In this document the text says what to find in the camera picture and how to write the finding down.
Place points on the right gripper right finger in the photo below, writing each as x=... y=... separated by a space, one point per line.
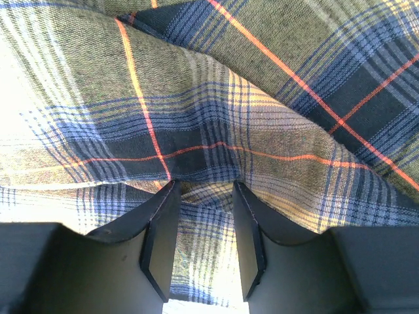
x=285 y=268

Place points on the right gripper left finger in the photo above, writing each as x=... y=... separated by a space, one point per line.
x=124 y=266

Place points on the yellow plaid long sleeve shirt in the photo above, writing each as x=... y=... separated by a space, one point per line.
x=312 y=104

